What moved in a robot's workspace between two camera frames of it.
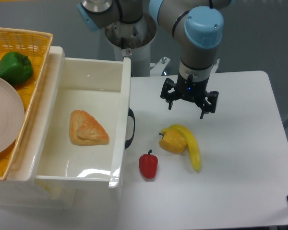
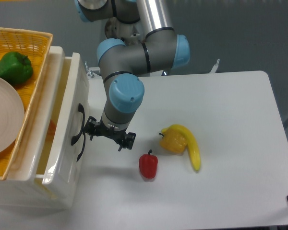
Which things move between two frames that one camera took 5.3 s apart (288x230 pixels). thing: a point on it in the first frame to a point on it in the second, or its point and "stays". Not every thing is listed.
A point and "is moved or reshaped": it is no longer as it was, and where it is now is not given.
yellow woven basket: (35, 45) stays
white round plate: (7, 118) stays
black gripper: (189, 90) to (93, 127)
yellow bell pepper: (174, 140) stays
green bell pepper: (14, 67) stays
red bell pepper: (148, 163) stays
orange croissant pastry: (85, 130) to (52, 128)
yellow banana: (191, 143) stays
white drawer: (87, 123) is moved or reshaped
